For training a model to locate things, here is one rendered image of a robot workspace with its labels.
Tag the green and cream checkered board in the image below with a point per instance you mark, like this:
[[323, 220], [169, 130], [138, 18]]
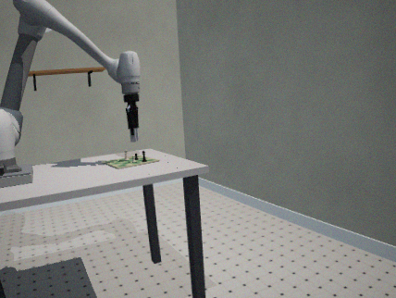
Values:
[[121, 163]]

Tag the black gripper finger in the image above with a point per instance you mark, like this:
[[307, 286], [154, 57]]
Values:
[[131, 123], [136, 122]]

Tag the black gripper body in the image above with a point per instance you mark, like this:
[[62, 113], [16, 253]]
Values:
[[131, 99]]

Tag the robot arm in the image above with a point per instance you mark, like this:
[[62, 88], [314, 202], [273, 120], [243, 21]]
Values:
[[33, 13]]

